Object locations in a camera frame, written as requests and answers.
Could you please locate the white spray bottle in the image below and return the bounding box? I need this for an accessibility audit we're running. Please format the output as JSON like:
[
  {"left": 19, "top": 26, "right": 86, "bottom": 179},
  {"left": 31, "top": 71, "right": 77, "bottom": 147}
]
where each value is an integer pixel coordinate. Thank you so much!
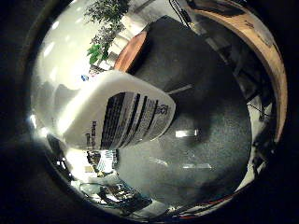
[{"left": 57, "top": 69, "right": 178, "bottom": 152}]

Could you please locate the round wooden board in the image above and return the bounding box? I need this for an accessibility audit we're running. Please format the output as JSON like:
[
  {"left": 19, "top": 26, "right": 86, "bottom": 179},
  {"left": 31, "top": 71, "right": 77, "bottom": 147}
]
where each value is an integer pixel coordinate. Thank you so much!
[{"left": 113, "top": 30, "right": 150, "bottom": 73}]

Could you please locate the white plant pot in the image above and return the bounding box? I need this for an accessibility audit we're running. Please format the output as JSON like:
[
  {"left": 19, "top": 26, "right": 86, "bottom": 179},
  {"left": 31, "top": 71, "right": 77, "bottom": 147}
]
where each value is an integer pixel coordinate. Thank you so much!
[{"left": 121, "top": 13, "right": 148, "bottom": 36}]

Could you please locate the small-leaf green plant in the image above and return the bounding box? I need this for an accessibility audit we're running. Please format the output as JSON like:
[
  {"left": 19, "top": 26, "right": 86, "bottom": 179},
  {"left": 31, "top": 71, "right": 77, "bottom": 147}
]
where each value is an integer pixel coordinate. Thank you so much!
[{"left": 83, "top": 0, "right": 131, "bottom": 43}]

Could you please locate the light wooden desk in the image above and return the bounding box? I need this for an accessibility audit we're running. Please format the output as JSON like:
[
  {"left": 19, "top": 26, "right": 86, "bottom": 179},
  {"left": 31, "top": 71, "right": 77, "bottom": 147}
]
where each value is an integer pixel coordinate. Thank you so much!
[{"left": 192, "top": 0, "right": 289, "bottom": 143}]

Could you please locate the red cable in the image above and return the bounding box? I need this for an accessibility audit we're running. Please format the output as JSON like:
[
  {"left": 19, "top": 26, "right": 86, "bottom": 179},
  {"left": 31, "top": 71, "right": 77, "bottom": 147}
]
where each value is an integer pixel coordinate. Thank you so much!
[{"left": 180, "top": 193, "right": 239, "bottom": 218}]

